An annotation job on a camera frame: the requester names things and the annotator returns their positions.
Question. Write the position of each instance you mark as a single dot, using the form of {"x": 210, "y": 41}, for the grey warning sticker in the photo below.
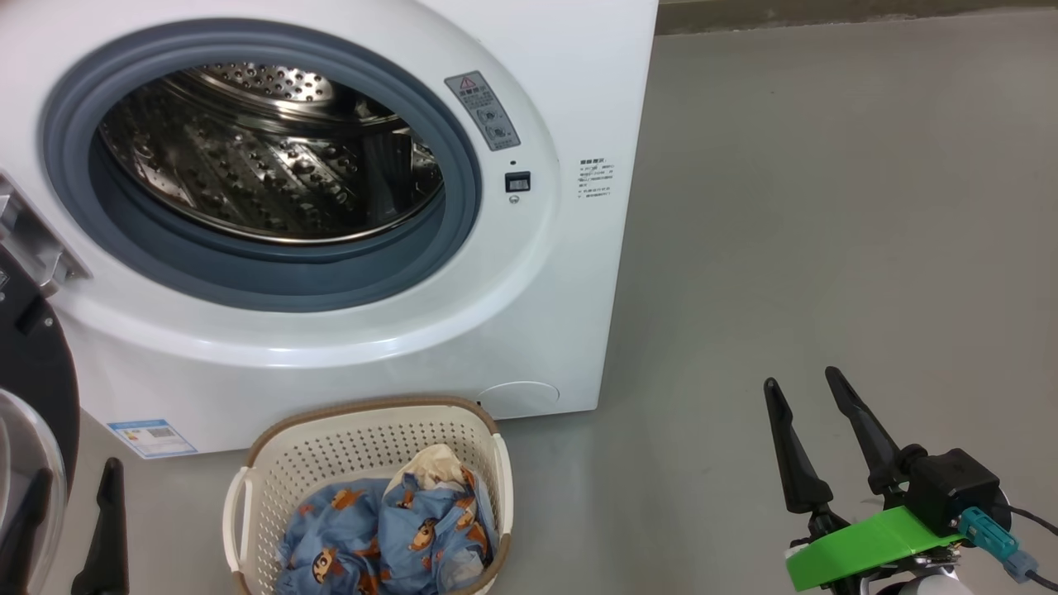
{"x": 483, "y": 111}

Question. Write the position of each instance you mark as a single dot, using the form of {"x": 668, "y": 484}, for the cream perforated laundry basket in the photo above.
{"x": 347, "y": 438}

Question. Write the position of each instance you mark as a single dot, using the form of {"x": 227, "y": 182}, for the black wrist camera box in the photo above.
{"x": 950, "y": 487}

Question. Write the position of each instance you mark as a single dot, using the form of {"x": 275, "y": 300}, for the metal door hinge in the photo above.
{"x": 37, "y": 240}

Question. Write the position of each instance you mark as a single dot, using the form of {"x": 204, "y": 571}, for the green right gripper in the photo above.
{"x": 860, "y": 549}

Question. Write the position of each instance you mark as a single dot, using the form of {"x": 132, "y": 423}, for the white front-load washing machine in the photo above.
{"x": 537, "y": 289}

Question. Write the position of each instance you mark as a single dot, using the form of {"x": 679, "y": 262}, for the blue energy label sticker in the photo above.
{"x": 151, "y": 438}

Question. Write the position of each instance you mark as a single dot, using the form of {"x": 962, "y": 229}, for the round white filter cover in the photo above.
{"x": 519, "y": 399}

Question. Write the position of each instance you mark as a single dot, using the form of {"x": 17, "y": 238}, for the washing machine door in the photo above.
{"x": 33, "y": 372}

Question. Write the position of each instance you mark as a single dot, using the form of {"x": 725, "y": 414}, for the steel washer drum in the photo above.
{"x": 248, "y": 165}

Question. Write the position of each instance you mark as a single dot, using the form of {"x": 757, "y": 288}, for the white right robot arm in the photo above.
{"x": 926, "y": 587}

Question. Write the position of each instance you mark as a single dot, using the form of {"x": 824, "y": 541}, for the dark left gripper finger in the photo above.
{"x": 25, "y": 537}
{"x": 107, "y": 545}

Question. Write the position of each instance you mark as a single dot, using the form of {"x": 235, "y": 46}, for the blue cartoon print garment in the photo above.
{"x": 331, "y": 537}

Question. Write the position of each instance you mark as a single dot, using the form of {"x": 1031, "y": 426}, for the small printed text label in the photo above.
{"x": 597, "y": 178}

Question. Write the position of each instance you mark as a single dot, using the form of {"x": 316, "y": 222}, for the blue garment with cream lining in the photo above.
{"x": 430, "y": 529}

